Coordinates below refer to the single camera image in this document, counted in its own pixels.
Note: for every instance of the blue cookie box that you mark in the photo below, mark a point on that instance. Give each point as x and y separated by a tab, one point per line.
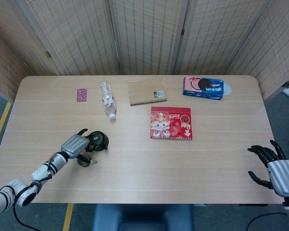
203	88

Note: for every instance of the pink patterned card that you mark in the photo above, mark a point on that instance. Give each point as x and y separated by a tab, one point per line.
82	95

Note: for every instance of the clear plastic water bottle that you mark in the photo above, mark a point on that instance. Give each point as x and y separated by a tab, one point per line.
108	101

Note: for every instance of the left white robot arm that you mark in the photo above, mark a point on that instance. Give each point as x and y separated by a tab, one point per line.
42	172

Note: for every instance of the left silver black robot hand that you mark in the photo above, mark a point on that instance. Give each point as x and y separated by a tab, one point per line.
74	145

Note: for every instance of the dark green cup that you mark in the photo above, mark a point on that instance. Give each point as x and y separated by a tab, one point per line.
81	163

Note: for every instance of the red spiral desk calendar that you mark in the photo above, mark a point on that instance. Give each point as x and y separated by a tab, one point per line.
171	124

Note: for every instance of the kraft spiral notebook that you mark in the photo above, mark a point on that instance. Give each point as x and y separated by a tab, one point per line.
145	91

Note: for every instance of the brass screen hinge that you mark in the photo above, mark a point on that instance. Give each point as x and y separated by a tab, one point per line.
48	54

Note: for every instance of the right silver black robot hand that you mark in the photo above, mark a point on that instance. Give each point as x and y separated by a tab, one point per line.
283	175

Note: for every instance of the translucent round plastic disc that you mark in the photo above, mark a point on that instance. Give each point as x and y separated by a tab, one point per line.
228	88

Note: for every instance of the woven folding screen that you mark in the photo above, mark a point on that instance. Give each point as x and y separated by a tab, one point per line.
147	36

